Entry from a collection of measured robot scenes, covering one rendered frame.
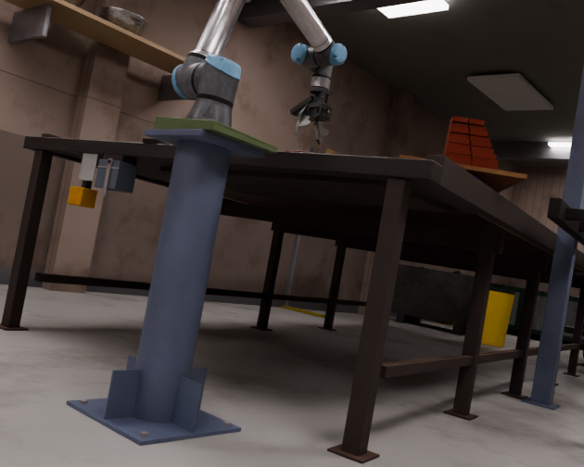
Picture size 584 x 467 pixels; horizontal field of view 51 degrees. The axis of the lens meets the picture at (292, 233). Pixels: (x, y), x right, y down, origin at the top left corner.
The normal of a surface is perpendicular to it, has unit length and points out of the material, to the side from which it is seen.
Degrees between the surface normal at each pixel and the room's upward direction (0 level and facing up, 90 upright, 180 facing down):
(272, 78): 90
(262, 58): 90
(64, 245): 90
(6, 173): 90
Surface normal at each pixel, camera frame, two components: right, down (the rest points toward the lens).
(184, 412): -0.63, -0.15
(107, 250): 0.75, 0.11
